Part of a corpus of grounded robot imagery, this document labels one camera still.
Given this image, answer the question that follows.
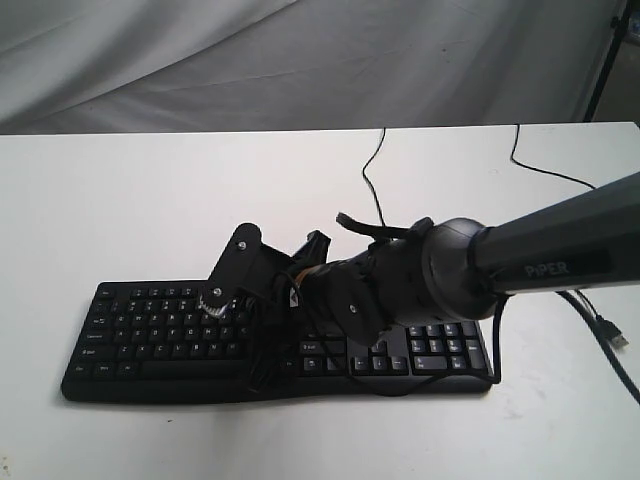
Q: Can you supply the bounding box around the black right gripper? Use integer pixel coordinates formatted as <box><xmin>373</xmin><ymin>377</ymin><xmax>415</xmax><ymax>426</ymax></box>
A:
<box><xmin>295</xmin><ymin>222</ymin><xmax>435</xmax><ymax>346</ymax></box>

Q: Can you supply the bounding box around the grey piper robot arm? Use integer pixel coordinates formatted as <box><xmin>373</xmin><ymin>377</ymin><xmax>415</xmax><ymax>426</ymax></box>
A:
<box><xmin>296</xmin><ymin>175</ymin><xmax>639</xmax><ymax>346</ymax></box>

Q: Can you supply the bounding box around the black thin cable right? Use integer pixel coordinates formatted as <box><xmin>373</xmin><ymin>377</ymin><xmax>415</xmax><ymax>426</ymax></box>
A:
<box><xmin>509</xmin><ymin>124</ymin><xmax>599</xmax><ymax>190</ymax></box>

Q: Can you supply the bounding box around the white backdrop cloth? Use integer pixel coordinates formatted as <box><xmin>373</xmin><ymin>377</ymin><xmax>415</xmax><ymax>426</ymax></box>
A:
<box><xmin>1</xmin><ymin>1</ymin><xmax>625</xmax><ymax>134</ymax></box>

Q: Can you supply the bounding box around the black acer keyboard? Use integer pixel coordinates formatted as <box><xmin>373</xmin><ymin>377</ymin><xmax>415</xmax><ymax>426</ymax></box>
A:
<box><xmin>61</xmin><ymin>280</ymin><xmax>494</xmax><ymax>405</ymax></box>

